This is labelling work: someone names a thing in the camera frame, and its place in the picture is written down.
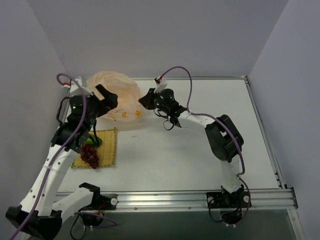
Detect banana print plastic bag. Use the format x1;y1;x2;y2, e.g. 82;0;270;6
87;71;144;123

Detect green fake fruit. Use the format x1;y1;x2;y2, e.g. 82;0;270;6
85;133;103;147

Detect dark red fake grapes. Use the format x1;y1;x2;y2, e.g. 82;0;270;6
80;144;100;169

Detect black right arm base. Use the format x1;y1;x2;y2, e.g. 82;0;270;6
206;191;252;228

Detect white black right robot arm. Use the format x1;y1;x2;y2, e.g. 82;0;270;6
138;88;245;194

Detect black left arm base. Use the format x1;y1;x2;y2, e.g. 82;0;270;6
69;196;118;240

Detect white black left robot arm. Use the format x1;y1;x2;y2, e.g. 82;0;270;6
5;84;118;240

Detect yellow woven placemat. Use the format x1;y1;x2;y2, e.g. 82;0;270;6
70;127;117;169

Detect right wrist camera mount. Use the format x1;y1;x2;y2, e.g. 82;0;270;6
154;76;168;94

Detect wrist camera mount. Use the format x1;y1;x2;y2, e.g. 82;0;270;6
63;77;93;97
154;76;168;94

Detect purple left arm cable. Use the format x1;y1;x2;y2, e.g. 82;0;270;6
9;73;118;240

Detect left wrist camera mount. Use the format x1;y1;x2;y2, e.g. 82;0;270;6
63;77;93;97

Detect front aluminium mounting rail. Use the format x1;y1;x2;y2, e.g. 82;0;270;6
28;188;299;213

